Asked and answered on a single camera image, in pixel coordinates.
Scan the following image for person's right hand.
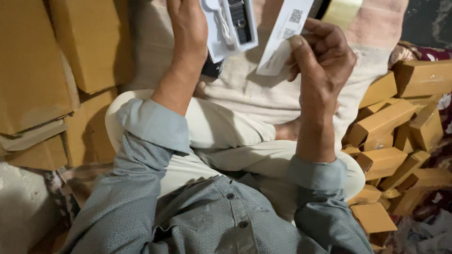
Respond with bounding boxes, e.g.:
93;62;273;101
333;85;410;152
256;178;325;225
286;18;358;107

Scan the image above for white printed paper sleeve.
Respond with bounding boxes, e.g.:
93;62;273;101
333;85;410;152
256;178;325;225
256;0;315;77

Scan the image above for person's grey shirt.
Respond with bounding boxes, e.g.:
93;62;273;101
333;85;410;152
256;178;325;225
56;98;375;254

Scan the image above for small black object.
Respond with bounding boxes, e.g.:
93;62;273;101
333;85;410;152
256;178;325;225
201;57;225;79

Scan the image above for large brown cardboard carton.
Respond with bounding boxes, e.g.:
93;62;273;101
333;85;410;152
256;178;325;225
63;87;119;167
49;0;134;95
0;0;81;135

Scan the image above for white sack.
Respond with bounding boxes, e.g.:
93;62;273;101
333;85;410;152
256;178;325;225
0;162;61;254

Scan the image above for person's white trousers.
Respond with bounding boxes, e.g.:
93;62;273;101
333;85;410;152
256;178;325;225
105;89;366;221

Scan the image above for white charging cable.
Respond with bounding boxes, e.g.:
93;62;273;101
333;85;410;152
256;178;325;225
204;0;236;50

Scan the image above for flattened brown cardboard carton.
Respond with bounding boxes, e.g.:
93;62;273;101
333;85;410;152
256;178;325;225
0;119;70;172

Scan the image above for yellowish tape roll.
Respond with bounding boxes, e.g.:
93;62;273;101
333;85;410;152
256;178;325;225
321;0;364;32

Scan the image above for person's left hand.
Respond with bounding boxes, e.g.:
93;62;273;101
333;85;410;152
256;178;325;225
166;0;209;73

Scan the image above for white plastic packaging tray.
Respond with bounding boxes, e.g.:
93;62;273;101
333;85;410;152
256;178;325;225
199;0;259;64

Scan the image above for pile of small brown boxes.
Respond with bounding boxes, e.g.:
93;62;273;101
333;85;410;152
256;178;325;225
341;59;452;252

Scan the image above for person's bare foot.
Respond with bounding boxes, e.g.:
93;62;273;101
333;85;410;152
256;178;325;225
274;117;301;142

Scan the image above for black smart watch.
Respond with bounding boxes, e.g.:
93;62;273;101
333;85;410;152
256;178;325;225
228;0;252;45

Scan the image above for cream and pink blanket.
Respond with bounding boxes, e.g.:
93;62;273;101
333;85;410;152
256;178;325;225
122;0;410;152

